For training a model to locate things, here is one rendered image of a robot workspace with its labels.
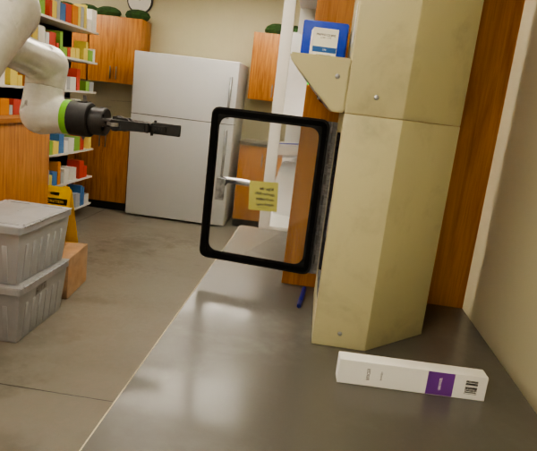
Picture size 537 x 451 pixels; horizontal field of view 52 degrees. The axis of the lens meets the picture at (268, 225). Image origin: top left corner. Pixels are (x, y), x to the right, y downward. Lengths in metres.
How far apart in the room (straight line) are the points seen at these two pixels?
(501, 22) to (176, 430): 1.17
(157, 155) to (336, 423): 5.48
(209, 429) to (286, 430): 0.11
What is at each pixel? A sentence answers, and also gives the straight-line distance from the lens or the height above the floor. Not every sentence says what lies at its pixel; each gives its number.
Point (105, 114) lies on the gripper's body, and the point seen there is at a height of 1.33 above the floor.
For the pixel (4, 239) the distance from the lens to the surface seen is 3.13.
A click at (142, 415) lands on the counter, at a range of 0.88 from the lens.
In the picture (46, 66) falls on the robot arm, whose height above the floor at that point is 1.44.
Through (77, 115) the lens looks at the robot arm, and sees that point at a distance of 1.54.
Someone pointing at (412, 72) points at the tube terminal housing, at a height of 1.50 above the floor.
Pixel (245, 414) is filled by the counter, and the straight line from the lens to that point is 0.90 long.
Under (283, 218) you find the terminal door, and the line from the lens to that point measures 1.42.
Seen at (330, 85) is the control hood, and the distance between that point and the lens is 1.07.
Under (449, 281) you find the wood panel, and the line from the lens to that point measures 1.54.
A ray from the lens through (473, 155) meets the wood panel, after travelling 1.49.
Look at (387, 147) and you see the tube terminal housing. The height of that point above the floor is 1.36.
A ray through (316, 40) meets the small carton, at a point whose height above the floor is 1.54.
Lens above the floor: 1.41
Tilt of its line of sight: 12 degrees down
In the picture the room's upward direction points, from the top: 7 degrees clockwise
